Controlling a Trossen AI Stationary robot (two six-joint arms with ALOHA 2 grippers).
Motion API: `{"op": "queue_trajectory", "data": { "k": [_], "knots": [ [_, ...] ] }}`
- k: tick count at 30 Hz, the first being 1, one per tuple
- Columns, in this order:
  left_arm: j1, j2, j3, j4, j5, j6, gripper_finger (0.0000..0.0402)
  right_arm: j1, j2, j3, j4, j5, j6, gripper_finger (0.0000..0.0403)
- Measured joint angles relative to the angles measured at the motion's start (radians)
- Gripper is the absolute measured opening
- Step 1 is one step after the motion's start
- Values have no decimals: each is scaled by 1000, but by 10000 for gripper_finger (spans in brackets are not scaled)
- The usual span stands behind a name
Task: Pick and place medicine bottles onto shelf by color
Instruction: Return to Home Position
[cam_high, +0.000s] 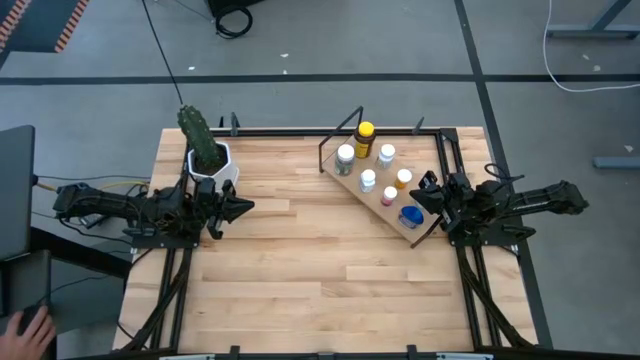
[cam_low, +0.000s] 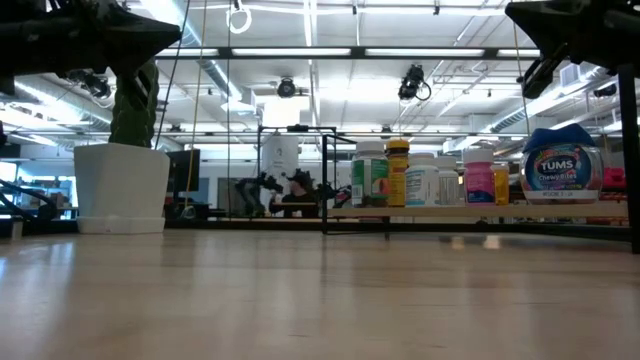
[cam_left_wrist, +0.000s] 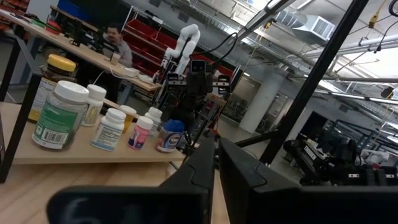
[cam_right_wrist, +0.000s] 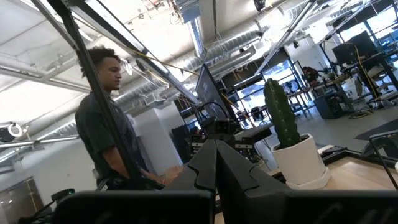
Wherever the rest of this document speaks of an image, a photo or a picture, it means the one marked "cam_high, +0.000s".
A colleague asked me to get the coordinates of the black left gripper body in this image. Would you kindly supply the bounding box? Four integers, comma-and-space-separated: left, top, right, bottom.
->
192, 177, 225, 236

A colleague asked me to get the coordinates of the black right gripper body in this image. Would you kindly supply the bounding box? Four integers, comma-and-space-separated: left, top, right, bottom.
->
439, 172, 476, 234

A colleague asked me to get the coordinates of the blue lid jar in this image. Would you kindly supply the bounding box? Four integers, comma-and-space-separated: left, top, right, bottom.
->
397, 205, 426, 230

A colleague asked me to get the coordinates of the small orange bottle white cap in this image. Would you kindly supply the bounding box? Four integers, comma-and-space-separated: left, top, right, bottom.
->
393, 168, 414, 191

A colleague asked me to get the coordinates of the clear bottle grey label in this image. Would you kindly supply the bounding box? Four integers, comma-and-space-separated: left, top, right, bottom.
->
374, 143, 398, 171

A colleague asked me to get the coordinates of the white bottle blue label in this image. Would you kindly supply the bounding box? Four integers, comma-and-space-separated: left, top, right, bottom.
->
358, 168, 378, 194

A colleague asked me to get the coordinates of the brown bottle yellow cap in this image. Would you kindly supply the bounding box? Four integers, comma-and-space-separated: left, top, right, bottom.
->
353, 121, 378, 160

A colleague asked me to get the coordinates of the green label bottle white cap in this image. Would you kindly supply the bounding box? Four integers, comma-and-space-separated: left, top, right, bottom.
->
333, 143, 357, 177

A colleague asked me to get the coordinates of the white plant pot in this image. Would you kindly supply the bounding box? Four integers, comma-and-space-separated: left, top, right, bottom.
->
186, 140, 241, 190

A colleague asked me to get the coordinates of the green cactus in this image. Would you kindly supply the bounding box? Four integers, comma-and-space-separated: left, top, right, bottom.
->
176, 104, 224, 175

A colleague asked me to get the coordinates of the black power adapter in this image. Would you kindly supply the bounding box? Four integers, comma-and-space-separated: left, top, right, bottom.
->
77, 213, 109, 229

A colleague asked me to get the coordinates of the short grey steel table foot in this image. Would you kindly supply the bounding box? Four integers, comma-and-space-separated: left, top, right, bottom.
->
593, 156, 640, 170

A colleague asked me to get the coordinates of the dark grey flat panel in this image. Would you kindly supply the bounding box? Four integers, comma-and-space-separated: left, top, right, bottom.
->
0, 124, 36, 261

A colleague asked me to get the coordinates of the black box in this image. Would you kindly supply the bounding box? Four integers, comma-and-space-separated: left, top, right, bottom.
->
207, 0, 264, 17

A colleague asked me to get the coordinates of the black side desk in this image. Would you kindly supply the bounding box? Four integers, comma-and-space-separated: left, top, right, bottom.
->
0, 227, 132, 360

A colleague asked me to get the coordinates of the long grey steel table foot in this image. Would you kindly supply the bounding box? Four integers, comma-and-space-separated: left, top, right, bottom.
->
546, 0, 640, 40

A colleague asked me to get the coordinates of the person's hand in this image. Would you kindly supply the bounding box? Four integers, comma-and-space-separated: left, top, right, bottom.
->
0, 305, 57, 360

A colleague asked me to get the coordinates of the dark mat orange striped border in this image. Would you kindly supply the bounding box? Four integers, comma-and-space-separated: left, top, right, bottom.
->
0, 0, 91, 54

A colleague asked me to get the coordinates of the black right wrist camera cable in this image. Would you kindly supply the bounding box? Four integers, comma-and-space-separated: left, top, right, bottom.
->
483, 162, 526, 184

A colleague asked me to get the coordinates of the wooden shelf with black frame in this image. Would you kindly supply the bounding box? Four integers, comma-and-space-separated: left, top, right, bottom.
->
318, 105, 454, 250

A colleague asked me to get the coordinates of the black hanging cable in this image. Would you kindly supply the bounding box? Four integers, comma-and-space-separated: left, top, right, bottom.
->
141, 0, 184, 107

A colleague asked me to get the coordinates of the white floor cable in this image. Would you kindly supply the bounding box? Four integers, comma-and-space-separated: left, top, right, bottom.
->
542, 0, 640, 94

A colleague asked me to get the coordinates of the black coiled cable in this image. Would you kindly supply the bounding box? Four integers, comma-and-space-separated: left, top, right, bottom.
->
214, 5, 254, 40

